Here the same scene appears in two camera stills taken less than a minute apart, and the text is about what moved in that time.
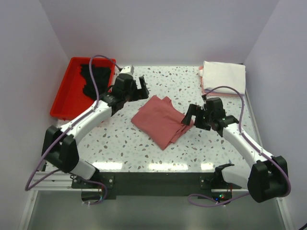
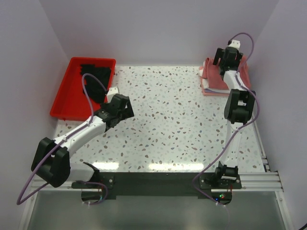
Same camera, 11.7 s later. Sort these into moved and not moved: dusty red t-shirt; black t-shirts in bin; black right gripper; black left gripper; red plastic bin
Moved: black right gripper; black left gripper; dusty red t-shirt
Not moved: black t-shirts in bin; red plastic bin
